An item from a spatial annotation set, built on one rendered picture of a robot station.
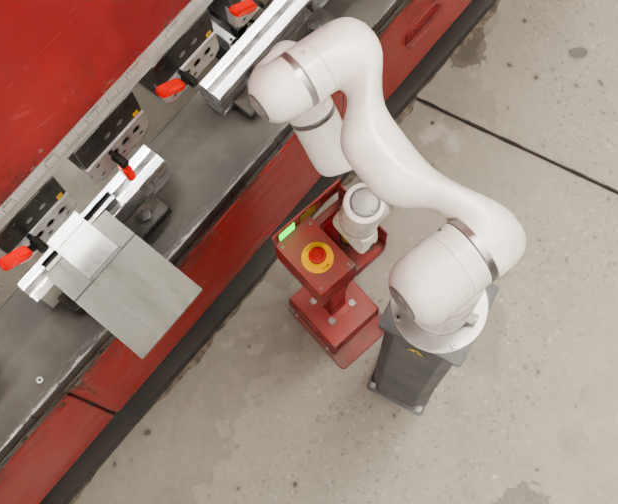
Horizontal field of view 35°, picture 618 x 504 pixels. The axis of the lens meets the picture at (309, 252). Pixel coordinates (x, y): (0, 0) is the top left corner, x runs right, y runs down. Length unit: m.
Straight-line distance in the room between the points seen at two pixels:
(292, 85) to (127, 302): 0.63
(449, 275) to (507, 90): 1.74
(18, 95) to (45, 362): 0.79
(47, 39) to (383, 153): 0.53
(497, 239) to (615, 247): 1.58
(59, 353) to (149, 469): 0.90
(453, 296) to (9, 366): 1.01
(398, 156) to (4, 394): 1.02
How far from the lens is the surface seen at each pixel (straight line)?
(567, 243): 3.08
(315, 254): 2.16
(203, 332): 2.92
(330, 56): 1.59
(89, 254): 2.02
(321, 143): 1.83
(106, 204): 2.05
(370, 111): 1.57
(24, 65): 1.46
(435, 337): 1.92
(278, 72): 1.58
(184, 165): 2.18
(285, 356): 2.94
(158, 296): 1.97
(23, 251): 1.75
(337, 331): 2.82
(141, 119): 1.84
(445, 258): 1.53
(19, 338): 2.16
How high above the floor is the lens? 2.90
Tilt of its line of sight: 75 degrees down
